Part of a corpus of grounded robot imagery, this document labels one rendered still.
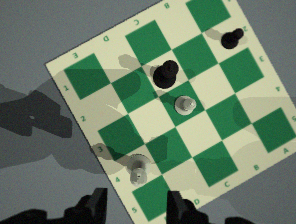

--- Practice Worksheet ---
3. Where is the green and cream chessboard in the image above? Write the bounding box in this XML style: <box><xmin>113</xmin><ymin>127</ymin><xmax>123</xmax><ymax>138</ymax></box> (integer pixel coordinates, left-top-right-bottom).
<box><xmin>46</xmin><ymin>0</ymin><xmax>296</xmax><ymax>224</ymax></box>

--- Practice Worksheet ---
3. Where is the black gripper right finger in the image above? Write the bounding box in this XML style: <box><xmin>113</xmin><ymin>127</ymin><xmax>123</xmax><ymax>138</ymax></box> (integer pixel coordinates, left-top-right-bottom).
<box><xmin>166</xmin><ymin>190</ymin><xmax>255</xmax><ymax>224</ymax></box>

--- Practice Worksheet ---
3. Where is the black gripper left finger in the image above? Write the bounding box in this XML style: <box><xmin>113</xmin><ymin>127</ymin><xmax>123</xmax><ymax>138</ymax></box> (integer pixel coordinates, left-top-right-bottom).
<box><xmin>0</xmin><ymin>187</ymin><xmax>108</xmax><ymax>224</ymax></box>

